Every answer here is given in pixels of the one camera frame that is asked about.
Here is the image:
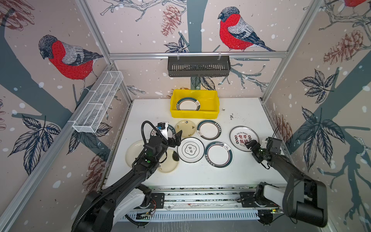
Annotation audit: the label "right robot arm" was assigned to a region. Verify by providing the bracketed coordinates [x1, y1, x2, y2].
[245, 137, 328, 228]

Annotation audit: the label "aluminium cross bar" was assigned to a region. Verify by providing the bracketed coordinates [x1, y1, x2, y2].
[109, 51, 288, 61]

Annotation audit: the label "aluminium frame post right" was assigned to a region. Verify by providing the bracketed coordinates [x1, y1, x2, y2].
[261, 0, 323, 104]

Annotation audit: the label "white plate red characters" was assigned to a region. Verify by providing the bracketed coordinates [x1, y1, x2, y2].
[230, 126, 260, 152]

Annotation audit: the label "large green rim lettered plate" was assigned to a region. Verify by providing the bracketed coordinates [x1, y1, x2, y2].
[150, 124, 176, 138]

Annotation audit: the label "white plate flower emblem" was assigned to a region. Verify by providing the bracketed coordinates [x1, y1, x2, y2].
[177, 137, 205, 163]

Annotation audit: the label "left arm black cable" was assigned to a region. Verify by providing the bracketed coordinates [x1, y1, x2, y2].
[140, 120, 169, 146]

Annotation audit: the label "base rail assembly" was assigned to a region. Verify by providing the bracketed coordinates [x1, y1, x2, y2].
[113, 185, 283, 224]

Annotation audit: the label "green red rim plate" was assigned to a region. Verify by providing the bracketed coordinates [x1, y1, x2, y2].
[176, 97, 201, 111]
[204, 141, 233, 168]
[197, 120, 222, 140]

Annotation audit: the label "white wire mesh basket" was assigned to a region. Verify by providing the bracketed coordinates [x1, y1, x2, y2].
[72, 71, 123, 133]

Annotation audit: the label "cream plate dark spot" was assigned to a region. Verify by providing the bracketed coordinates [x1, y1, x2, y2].
[157, 149, 180, 174]

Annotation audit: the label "aluminium frame post left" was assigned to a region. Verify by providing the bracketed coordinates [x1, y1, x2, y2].
[75, 0, 133, 103]

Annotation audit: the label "aluminium frame post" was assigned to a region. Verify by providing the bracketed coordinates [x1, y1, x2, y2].
[261, 0, 323, 104]
[75, 0, 133, 103]

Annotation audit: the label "plain cream plate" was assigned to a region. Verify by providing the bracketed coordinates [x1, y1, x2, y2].
[125, 140, 144, 168]

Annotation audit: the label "black hanging basket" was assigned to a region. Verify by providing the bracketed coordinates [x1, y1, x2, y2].
[168, 56, 231, 77]

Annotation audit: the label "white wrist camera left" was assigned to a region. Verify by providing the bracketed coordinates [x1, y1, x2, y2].
[157, 122, 168, 141]

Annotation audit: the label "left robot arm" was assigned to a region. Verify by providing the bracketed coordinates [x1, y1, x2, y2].
[71, 131, 182, 232]

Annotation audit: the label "cream plate with characters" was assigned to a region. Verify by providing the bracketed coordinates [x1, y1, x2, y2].
[175, 120, 196, 138]

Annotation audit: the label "yellow plastic bin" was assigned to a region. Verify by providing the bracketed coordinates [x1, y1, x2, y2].
[171, 90, 219, 119]

